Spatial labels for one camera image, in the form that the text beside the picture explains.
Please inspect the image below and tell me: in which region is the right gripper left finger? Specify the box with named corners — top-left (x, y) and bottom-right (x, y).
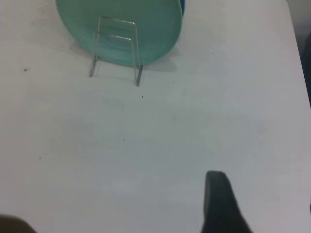
top-left (0, 214), bottom-right (37, 233)

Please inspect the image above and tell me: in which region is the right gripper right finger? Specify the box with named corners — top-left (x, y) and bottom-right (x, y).
top-left (199, 170), bottom-right (255, 233)

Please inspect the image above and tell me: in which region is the blue round plate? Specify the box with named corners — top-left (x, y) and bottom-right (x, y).
top-left (179, 0), bottom-right (187, 19)

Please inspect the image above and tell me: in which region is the green round plate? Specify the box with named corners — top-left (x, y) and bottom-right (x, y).
top-left (55, 0), bottom-right (183, 66)

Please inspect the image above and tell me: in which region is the silver wire plate rack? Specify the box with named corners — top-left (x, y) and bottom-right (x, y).
top-left (88, 16), bottom-right (143, 87)

